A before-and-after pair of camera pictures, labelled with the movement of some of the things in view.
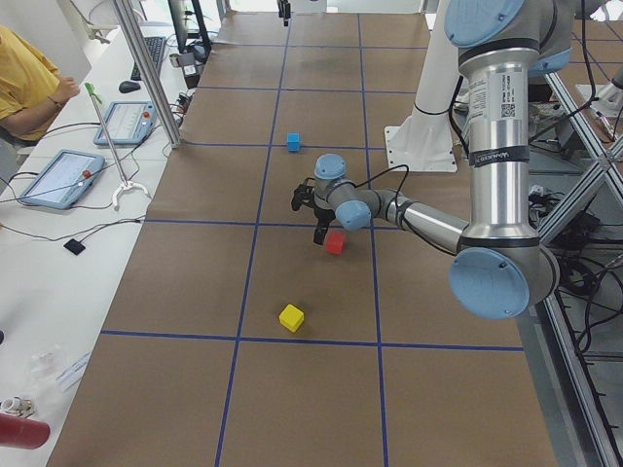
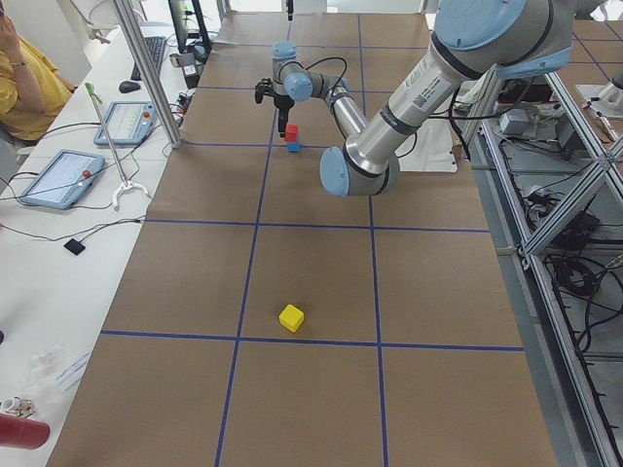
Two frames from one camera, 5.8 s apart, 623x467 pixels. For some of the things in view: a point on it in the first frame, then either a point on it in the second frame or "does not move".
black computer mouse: (127, 87) does not move
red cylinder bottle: (23, 433) does not move
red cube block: (335, 242) → (291, 132)
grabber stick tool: (126, 183) does not move
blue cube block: (293, 142) does not move
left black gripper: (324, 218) → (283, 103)
